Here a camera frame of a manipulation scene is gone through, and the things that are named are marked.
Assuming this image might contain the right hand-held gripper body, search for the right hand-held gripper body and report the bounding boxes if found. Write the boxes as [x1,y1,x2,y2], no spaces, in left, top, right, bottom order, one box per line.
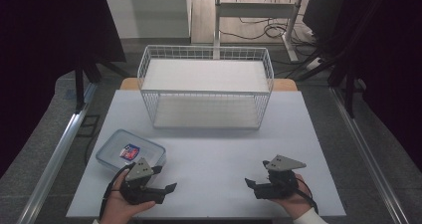
[253,154,308,200]

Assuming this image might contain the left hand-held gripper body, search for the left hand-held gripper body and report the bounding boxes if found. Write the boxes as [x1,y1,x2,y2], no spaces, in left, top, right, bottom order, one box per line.
[118,156,167,206]

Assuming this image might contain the clear plastic lidded container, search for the clear plastic lidded container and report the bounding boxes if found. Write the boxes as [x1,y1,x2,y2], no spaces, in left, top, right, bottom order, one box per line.
[95,128,167,176]

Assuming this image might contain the white wire shelf rack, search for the white wire shelf rack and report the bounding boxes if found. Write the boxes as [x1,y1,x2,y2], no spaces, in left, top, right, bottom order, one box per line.
[136,44,276,130]

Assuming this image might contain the person's right hand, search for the person's right hand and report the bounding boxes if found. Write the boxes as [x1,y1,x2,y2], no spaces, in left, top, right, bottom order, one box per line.
[270,173,316,220]

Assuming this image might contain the person's left hand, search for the person's left hand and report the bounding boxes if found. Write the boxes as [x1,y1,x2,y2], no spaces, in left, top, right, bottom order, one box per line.
[99,168,157,224]

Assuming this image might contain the wooden table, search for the wooden table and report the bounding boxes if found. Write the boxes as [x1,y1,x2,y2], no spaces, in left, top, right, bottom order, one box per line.
[118,77,299,93]

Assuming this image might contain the black metal stand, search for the black metal stand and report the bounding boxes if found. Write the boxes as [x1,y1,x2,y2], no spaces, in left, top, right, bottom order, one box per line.
[74,54,131,114]
[286,0,382,119]

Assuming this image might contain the white power strip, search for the white power strip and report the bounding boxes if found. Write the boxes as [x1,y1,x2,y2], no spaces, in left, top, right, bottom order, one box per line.
[306,57,323,72]

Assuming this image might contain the black curtain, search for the black curtain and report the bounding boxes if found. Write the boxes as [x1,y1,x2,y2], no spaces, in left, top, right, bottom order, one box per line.
[302,0,422,172]
[0,0,127,179]

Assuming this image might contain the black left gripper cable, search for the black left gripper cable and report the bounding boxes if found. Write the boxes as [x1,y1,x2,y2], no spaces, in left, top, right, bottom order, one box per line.
[99,163,135,220]

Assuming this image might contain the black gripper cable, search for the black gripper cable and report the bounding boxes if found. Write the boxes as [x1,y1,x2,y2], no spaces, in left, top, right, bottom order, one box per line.
[99,163,135,220]
[293,177,319,215]

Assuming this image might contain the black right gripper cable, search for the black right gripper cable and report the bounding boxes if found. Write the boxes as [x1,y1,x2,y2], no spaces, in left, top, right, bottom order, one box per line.
[293,177,319,215]

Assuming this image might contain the aluminium rail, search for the aluminium rail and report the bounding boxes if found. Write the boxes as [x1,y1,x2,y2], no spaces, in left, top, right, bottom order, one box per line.
[328,86,411,224]
[16,82,100,224]

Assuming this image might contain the black floor cables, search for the black floor cables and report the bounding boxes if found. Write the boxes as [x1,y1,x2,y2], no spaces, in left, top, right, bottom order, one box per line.
[218,0,312,46]

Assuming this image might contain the white metal desk frame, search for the white metal desk frame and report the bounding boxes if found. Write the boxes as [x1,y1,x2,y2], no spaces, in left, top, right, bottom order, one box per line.
[213,0,305,63]

